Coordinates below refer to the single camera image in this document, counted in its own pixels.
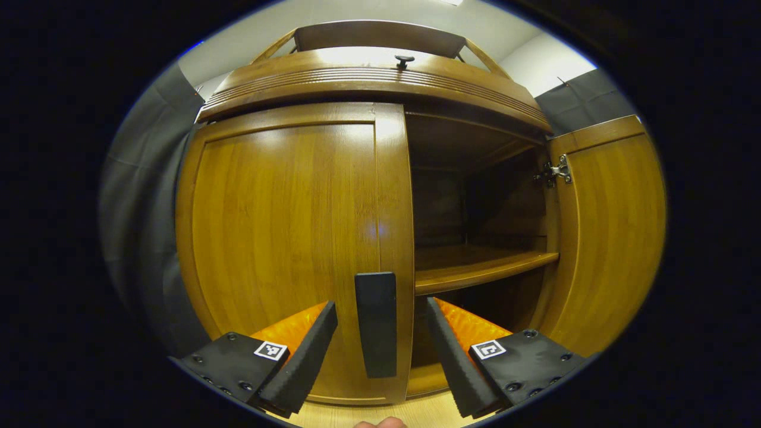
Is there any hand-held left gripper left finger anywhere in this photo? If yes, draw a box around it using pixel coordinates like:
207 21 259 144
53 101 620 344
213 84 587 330
169 300 338 420

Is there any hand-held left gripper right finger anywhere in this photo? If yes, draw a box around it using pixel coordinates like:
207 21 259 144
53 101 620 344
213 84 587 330
424 297 598 418

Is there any black door handle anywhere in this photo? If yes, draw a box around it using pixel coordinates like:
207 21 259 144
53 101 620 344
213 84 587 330
355 272 397 379

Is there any wooden shoe cabinet door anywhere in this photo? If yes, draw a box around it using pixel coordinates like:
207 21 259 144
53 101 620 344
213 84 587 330
538 115 668 357
175 102 415 406

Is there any wooden double-door shoe cabinet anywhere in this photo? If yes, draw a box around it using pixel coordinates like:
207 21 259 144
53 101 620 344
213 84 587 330
174 20 668 408

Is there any wooden cabinet inner shelf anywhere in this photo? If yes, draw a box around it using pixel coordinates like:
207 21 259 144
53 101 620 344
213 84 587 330
414 244 559 296

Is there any metal door hinge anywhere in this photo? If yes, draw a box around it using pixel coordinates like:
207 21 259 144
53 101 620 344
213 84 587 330
533 155 573 188

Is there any wooden cabinet drawer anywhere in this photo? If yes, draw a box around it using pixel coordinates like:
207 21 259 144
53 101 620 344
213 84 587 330
196 46 554 134

